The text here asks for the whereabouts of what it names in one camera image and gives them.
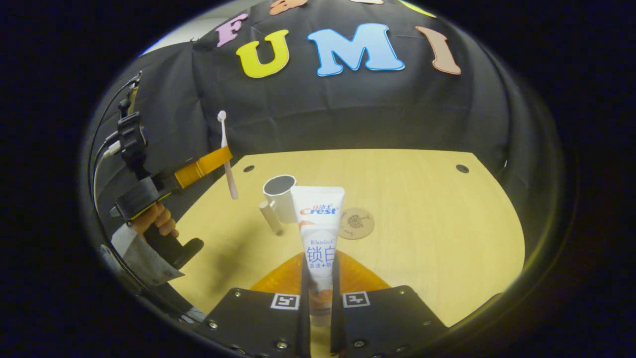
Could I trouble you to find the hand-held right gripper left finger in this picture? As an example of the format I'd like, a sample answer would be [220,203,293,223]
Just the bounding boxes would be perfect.
[199,251,311,358]

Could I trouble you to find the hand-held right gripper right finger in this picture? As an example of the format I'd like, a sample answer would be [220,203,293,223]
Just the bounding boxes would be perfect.
[330,251,448,358]

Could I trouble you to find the pale pink toothbrush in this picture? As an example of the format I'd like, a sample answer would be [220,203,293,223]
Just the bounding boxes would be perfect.
[217,110,239,200]

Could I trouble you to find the grey cup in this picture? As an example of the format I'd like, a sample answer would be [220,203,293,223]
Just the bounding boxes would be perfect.
[258,174,299,235]

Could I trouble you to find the white toothpaste tube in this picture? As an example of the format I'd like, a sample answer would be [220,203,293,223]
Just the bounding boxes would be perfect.
[291,186,346,327]

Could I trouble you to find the round wooden coaster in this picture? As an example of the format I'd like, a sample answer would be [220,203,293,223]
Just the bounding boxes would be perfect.
[339,208,375,240]

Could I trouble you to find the black backdrop cloth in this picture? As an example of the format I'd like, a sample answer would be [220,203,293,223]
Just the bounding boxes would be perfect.
[92,0,527,199]

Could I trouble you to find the white cable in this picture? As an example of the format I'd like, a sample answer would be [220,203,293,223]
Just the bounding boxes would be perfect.
[92,141,122,214]

